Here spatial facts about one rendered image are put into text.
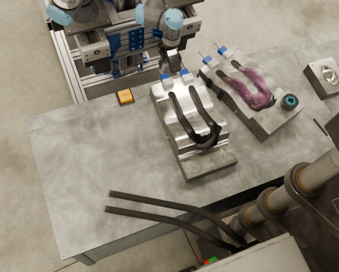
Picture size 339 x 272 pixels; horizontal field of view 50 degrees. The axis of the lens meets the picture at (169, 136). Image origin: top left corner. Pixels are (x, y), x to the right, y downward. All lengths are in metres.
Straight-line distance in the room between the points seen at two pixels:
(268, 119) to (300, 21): 1.86
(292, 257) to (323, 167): 0.27
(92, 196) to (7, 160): 1.15
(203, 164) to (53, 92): 1.55
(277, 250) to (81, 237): 0.92
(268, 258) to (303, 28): 2.73
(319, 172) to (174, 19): 0.81
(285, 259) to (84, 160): 1.06
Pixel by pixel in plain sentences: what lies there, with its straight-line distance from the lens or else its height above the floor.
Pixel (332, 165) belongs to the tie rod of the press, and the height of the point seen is 1.70.
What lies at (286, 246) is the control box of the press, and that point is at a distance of 1.04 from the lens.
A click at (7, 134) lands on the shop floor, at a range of 2.81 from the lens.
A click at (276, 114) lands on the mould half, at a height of 0.91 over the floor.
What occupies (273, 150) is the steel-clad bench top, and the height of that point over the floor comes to 0.80.
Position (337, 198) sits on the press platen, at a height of 1.54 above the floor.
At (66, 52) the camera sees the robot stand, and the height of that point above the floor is 0.23.
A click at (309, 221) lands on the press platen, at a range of 1.28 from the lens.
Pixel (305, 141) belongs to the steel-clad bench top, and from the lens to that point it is 1.96.
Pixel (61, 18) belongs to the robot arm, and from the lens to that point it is 1.65.
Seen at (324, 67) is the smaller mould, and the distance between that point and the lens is 2.16.
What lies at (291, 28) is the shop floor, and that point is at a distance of 3.47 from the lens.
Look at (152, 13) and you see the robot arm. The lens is 1.47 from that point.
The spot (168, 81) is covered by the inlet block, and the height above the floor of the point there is 0.92.
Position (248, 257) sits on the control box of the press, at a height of 1.47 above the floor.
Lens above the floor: 2.43
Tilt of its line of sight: 66 degrees down
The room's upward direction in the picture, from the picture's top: 11 degrees clockwise
